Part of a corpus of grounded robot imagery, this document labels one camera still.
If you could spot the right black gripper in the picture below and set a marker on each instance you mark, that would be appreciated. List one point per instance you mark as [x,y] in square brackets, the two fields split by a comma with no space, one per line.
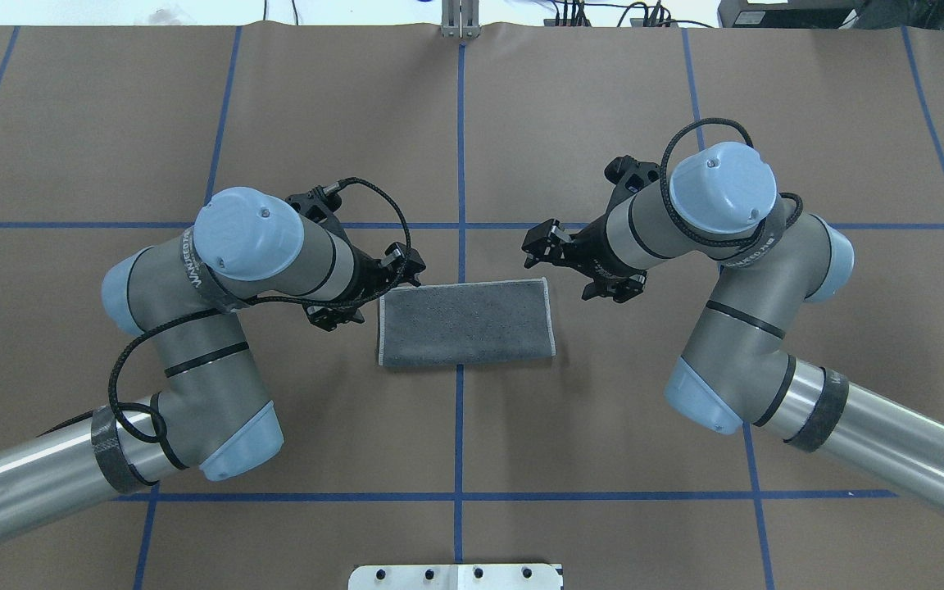
[592,245]

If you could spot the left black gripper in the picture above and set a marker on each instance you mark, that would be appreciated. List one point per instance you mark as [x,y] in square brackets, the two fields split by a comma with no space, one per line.
[366,279]

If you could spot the pink and grey towel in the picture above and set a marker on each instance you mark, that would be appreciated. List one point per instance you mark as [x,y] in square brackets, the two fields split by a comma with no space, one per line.
[466,324]

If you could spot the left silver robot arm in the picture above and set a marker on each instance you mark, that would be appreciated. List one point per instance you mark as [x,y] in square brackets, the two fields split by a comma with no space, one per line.
[186,391]

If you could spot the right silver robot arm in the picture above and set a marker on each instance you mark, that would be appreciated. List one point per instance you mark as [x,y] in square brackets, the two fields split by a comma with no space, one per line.
[773,257]

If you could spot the black box with label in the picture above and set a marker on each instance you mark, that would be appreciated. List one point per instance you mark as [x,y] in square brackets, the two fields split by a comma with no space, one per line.
[823,15]

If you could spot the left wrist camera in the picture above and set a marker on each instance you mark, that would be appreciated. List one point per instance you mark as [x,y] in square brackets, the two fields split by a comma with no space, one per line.
[319,205]

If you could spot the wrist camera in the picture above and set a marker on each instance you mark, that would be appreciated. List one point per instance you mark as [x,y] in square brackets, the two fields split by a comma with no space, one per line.
[319,205]
[628,176]

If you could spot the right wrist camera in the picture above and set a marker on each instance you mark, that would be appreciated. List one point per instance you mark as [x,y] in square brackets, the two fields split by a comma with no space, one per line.
[628,176]

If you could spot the aluminium frame post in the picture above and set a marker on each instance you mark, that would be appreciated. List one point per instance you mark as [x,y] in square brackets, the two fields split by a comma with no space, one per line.
[460,19]

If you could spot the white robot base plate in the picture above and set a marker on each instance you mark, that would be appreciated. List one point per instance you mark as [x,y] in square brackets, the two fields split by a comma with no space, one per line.
[458,576]

